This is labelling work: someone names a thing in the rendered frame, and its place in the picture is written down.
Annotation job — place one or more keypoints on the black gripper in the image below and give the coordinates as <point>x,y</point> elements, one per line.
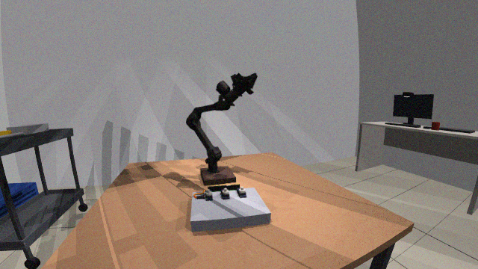
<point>245,84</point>

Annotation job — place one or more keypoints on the black pin header strip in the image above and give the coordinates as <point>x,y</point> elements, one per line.
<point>222,187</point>

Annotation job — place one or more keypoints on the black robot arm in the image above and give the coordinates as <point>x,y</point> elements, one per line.
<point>193,121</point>

